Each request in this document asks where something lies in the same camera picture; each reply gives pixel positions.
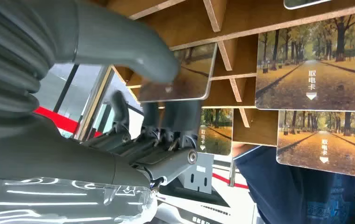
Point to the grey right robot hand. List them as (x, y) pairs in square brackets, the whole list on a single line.
[(56, 154)]

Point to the wooden card holder rack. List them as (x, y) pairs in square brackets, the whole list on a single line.
[(242, 28)]

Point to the person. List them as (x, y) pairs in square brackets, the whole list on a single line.
[(295, 191)]

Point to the red barrier stripe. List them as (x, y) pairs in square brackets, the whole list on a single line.
[(58, 119)]

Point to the clear plastic cover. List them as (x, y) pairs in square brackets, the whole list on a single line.
[(56, 201)]

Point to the ribbed grey right arm sleeve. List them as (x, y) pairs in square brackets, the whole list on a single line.
[(7, 61)]

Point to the black thin post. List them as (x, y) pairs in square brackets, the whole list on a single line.
[(65, 89)]

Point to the silver metal frame post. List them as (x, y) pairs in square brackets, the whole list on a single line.
[(95, 99)]

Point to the grey slotted metal bracket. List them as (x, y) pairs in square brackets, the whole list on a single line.
[(200, 173)]

